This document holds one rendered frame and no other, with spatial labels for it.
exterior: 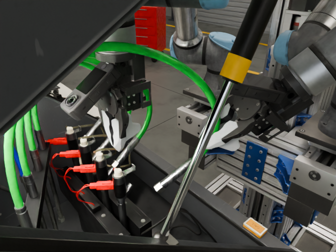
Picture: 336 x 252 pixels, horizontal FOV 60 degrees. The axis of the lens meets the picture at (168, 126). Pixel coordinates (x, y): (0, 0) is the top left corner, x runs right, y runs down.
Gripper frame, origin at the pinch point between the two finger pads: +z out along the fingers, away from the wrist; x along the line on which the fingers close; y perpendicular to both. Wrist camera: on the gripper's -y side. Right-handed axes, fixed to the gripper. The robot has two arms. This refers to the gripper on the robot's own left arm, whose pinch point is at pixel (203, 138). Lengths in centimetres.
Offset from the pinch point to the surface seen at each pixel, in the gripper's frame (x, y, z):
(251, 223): -5.8, 27.5, 8.9
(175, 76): 317, 164, 116
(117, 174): 0.0, -6.2, 19.6
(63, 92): 75, -6, 64
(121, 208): -2.4, 0.7, 26.8
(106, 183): -0.2, -6.1, 23.5
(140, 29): 400, 106, 124
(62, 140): 18.7, -12.8, 36.1
